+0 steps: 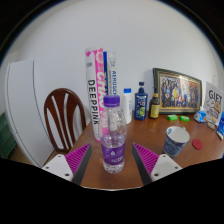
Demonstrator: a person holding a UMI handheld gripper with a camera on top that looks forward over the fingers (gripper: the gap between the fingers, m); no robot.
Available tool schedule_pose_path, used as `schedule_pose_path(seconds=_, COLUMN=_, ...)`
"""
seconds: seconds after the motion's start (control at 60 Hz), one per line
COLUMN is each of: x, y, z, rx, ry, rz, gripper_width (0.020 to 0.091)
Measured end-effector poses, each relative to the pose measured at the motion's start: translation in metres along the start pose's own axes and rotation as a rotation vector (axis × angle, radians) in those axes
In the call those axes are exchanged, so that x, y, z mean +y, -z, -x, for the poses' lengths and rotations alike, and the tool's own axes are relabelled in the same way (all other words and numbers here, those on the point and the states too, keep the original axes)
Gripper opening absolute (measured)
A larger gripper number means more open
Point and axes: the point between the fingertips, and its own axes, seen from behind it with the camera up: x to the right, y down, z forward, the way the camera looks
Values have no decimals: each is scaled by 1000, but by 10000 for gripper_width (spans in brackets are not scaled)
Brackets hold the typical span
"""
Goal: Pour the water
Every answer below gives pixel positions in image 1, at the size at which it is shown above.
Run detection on framed group photo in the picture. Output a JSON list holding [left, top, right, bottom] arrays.
[[152, 67, 203, 115]]

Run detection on dark wooden chair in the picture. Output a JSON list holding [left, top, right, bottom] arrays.
[[43, 87, 87, 155]]

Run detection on white door panel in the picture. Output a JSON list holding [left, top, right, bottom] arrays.
[[3, 59, 54, 168]]

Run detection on clear purple-label water bottle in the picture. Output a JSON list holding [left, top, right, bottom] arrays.
[[98, 94, 128, 175]]

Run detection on dark blue pump bottle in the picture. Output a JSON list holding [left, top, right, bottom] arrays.
[[133, 81, 149, 121]]

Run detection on tall white blue tube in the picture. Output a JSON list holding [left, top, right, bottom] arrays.
[[102, 50, 118, 101]]

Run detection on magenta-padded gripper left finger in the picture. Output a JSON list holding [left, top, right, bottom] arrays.
[[40, 143, 93, 186]]

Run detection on white blue-capped lotion bottle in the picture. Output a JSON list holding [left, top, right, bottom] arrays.
[[120, 87, 133, 125]]

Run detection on amber pump bottle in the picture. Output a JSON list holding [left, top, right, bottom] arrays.
[[148, 88, 161, 120]]

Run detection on small brown snack pack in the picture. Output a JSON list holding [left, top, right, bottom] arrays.
[[206, 120, 218, 130]]

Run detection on tall pink white tube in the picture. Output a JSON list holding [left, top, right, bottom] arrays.
[[84, 47, 108, 143]]

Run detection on white blue printed mug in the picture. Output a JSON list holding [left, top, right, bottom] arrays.
[[162, 125, 191, 158]]

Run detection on white paper gift bag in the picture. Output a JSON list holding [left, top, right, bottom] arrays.
[[203, 74, 224, 126]]

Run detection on flat round red coaster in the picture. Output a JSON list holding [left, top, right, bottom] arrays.
[[191, 138, 204, 151]]

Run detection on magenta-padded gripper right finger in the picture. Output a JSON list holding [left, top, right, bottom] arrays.
[[131, 143, 184, 186]]

